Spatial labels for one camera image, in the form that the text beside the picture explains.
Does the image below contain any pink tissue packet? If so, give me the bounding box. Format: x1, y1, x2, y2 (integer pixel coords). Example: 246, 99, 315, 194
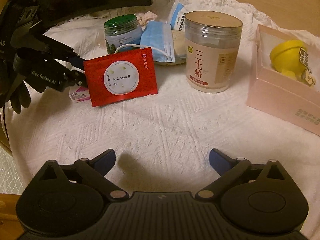
69, 85, 90, 103

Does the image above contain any red tea sachet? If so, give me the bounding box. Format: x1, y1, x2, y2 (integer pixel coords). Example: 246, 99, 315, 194
84, 47, 158, 107

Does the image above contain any blue surgical face mask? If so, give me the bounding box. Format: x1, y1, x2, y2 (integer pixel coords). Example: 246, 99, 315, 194
114, 21, 176, 64

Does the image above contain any yellow minion plush toy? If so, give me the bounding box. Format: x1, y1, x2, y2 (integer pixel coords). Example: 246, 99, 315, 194
270, 40, 316, 87

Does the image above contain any blue white mask packet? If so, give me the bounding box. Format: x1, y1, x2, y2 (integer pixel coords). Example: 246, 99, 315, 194
168, 0, 188, 32

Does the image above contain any black gloved left hand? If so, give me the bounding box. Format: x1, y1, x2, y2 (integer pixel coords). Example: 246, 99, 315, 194
1, 72, 47, 114

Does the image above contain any white textured towel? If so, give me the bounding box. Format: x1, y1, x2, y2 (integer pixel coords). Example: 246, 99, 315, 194
4, 0, 319, 239

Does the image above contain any green lid glass jar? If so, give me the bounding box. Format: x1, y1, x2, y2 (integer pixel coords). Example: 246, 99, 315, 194
104, 14, 143, 54

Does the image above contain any pink cardboard box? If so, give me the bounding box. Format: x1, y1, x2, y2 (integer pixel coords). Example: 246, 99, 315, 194
247, 25, 319, 134

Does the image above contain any clear jar beige lid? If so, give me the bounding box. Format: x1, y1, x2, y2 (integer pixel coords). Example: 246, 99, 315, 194
185, 11, 242, 93

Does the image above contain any beige round pouch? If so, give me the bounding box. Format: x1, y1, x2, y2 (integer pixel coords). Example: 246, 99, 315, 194
158, 30, 187, 66

